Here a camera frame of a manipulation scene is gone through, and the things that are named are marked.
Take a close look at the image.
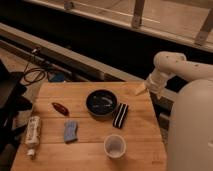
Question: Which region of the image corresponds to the black chair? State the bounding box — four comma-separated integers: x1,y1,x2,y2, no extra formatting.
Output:
0,59,32,154

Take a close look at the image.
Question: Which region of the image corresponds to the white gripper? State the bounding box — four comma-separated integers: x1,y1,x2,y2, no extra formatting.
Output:
135,73,167,98

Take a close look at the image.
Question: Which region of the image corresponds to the black white striped block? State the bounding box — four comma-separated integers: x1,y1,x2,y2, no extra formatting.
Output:
113,103,129,129

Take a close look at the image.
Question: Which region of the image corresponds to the dark red pepper toy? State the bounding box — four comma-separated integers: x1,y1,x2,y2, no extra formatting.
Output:
52,102,69,116

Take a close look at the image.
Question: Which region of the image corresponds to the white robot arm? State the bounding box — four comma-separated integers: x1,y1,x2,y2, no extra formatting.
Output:
135,51,213,171

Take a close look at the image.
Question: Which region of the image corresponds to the black cable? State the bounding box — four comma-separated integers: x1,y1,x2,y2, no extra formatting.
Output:
20,61,54,87

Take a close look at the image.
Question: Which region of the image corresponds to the blue box on floor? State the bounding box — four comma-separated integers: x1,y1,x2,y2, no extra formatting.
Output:
49,73,65,82

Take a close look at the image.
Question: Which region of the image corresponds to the light blue sponge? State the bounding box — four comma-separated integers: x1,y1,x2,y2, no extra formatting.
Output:
64,121,78,143

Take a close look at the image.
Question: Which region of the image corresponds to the dark ceramic bowl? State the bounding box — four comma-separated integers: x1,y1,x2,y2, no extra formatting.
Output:
86,89,118,117

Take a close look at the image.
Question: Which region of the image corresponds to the translucent plastic cup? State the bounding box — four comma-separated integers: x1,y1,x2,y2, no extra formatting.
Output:
103,134,127,159

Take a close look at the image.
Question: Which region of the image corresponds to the white tube with cap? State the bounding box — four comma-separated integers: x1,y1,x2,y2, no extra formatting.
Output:
25,116,41,159

